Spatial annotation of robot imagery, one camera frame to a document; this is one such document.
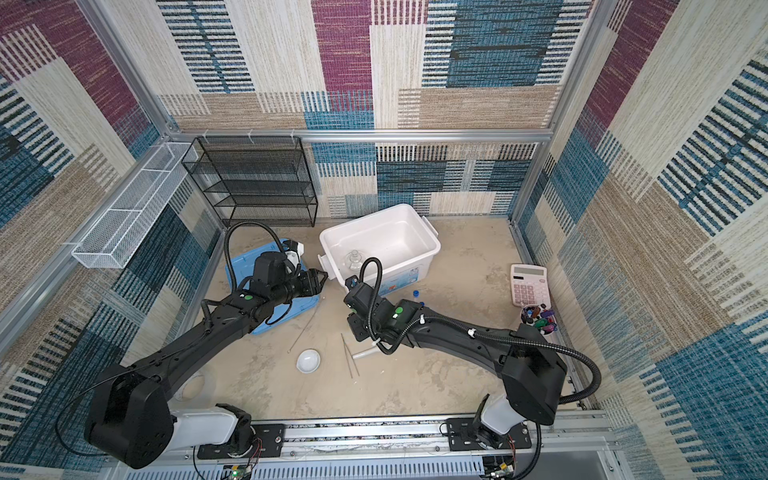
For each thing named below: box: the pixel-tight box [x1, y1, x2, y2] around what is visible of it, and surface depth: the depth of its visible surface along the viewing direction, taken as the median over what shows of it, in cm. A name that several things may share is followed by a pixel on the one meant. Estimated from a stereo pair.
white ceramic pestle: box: [352, 342, 381, 359], surface depth 89 cm
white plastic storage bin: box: [318, 204, 441, 295], surface depth 102 cm
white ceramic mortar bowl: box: [296, 349, 321, 374], surface depth 86 cm
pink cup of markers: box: [519, 303, 558, 336], surface depth 83 cm
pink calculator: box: [510, 264, 551, 309], surface depth 101 cm
